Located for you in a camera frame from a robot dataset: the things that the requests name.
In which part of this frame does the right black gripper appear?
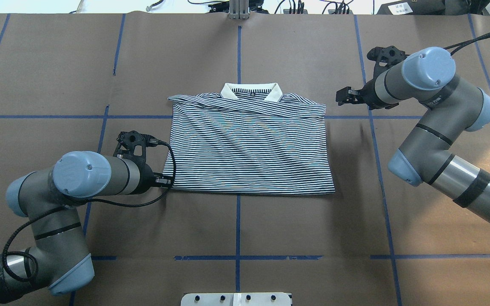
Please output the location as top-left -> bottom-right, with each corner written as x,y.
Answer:
335,86 -> 377,107

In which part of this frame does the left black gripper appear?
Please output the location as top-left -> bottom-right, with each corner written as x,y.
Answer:
141,164 -> 173,194

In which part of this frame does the striped polo shirt white collar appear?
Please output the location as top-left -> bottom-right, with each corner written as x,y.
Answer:
163,83 -> 335,196

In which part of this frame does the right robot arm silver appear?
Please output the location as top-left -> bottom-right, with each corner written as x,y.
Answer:
335,46 -> 490,223

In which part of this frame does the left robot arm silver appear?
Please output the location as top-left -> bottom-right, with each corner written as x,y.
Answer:
0,151 -> 177,304

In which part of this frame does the black box with white label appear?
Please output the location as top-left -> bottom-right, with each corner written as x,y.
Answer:
376,0 -> 446,15

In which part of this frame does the brown paper table cover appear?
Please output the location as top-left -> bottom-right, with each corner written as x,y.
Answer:
0,11 -> 490,306

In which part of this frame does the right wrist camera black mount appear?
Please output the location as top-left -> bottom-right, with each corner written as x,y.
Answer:
366,46 -> 410,71

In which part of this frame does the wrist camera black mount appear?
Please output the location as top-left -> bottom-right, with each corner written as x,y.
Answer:
113,130 -> 165,165
366,46 -> 410,71

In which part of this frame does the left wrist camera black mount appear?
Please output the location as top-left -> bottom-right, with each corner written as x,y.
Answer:
113,130 -> 165,165

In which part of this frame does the aluminium frame post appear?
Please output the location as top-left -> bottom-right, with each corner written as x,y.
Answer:
228,0 -> 250,20

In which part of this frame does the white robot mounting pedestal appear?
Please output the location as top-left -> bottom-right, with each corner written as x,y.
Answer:
180,292 -> 293,306

